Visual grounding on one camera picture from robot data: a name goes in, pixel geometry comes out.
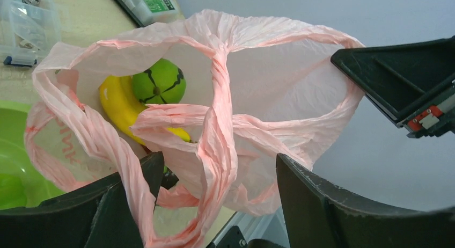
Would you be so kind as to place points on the clear plastic screw box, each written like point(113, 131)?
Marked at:
point(29, 30)

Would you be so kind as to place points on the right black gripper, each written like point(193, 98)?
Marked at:
point(411, 84)

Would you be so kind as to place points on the green plastic tray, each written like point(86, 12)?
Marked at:
point(21, 184)

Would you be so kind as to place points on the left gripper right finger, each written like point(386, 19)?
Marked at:
point(318, 213)

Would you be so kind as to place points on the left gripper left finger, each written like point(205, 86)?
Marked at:
point(96, 215)

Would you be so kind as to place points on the yellow fake banana bunch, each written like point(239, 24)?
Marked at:
point(120, 104)

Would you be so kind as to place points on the small green labelled box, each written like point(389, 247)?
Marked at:
point(147, 12)

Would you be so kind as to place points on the pink plastic bag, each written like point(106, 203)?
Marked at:
point(258, 86)

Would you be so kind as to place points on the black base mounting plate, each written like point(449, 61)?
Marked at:
point(234, 239)

